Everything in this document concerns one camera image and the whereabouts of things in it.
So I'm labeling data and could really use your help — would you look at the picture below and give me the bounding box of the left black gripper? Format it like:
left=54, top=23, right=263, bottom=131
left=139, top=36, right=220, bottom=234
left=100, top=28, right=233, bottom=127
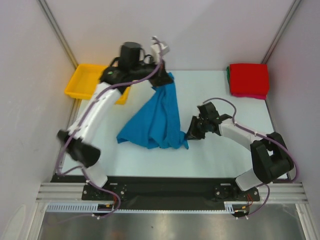
left=130, top=55, right=173, bottom=89

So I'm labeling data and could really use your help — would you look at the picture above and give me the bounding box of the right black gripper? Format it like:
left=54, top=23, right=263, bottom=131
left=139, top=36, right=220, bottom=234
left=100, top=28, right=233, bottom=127
left=183, top=116, right=209, bottom=141

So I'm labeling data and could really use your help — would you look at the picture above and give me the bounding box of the blue t shirt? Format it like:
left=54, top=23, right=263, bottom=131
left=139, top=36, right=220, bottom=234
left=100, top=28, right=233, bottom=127
left=116, top=82, right=189, bottom=149

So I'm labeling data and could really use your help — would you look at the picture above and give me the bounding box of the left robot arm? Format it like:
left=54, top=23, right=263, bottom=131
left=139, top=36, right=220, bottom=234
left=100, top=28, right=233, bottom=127
left=57, top=36, right=173, bottom=200

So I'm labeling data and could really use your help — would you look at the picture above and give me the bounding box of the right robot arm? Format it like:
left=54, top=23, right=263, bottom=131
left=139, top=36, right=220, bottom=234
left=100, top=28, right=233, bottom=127
left=186, top=100, right=295, bottom=201

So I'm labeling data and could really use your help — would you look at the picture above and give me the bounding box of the green folded t shirt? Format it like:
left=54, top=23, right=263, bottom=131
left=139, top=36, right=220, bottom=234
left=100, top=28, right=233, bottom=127
left=226, top=66, right=230, bottom=84

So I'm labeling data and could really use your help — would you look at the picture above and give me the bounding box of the yellow plastic tray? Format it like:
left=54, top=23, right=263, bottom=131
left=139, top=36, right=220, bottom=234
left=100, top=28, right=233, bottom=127
left=64, top=63, right=131, bottom=105

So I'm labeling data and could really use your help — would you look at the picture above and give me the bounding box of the red folded t shirt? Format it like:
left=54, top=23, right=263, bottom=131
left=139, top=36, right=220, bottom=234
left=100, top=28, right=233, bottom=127
left=229, top=63, right=270, bottom=95

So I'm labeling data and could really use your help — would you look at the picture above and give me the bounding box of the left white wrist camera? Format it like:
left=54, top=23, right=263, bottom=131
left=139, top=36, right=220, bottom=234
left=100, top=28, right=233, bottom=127
left=150, top=36, right=170, bottom=64

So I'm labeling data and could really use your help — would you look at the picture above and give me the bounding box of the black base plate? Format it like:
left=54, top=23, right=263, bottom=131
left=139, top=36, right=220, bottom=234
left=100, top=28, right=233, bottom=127
left=51, top=173, right=261, bottom=211

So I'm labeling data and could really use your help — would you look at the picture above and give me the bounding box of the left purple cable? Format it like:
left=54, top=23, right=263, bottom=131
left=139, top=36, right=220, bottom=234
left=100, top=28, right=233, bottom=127
left=54, top=37, right=167, bottom=222

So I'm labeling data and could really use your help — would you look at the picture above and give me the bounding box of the left aluminium corner post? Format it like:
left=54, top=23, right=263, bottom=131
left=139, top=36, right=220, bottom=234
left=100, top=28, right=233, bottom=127
left=36, top=0, right=79, bottom=69

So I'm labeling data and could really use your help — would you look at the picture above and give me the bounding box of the aluminium corner post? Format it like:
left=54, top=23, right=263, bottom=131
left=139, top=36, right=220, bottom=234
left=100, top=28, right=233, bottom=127
left=261, top=0, right=303, bottom=64
left=36, top=0, right=79, bottom=69

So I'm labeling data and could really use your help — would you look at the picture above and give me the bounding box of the right aluminium corner post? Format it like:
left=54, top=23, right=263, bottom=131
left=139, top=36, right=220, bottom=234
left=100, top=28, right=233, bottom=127
left=261, top=0, right=303, bottom=64

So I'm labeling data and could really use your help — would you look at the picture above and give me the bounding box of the aluminium frame rail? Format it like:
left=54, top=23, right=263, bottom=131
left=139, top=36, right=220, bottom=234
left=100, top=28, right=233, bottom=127
left=36, top=182, right=308, bottom=204

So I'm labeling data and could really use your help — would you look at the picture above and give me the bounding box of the grey slotted cable duct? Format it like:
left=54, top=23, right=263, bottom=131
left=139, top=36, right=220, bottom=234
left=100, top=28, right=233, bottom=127
left=46, top=202, right=244, bottom=214

